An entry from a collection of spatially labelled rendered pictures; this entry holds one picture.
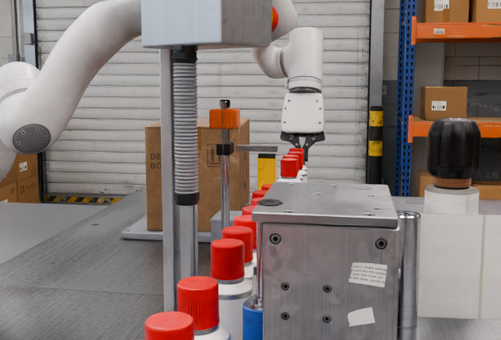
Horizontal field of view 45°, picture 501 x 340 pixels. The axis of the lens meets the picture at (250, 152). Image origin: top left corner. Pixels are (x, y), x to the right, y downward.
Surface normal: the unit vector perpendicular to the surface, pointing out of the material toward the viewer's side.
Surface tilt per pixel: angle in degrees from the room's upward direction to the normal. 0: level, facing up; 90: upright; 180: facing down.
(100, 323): 0
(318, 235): 90
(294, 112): 70
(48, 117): 100
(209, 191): 90
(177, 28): 90
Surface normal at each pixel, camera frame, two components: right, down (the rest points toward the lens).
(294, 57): -0.64, -0.20
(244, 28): 0.71, 0.09
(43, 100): 0.52, 0.09
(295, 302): -0.17, 0.12
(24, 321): 0.00, -0.99
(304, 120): -0.15, -0.25
